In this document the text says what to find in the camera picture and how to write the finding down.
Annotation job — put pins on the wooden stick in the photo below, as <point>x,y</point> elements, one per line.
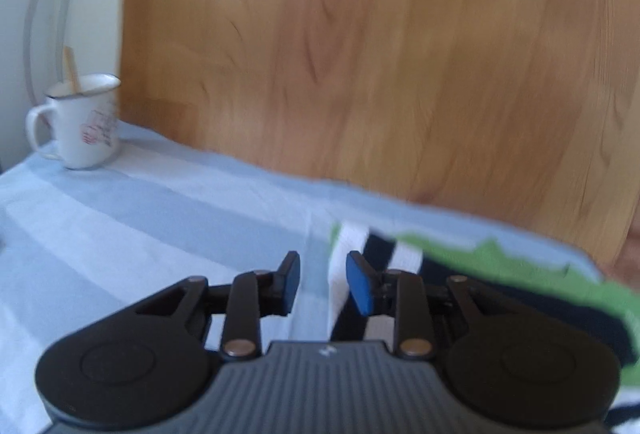
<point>72,69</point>

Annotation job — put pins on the white enamel mug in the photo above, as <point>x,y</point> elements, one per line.
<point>82,129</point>

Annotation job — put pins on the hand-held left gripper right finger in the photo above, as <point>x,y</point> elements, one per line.
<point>359,281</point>

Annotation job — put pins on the wood pattern board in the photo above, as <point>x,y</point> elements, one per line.
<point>375,54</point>

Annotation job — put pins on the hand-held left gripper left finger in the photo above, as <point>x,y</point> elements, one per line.
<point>289,281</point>

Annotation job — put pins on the black and green garment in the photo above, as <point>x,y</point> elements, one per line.
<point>500,264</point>

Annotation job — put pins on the blue white striped bedsheet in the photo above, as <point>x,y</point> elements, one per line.
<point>125,224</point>

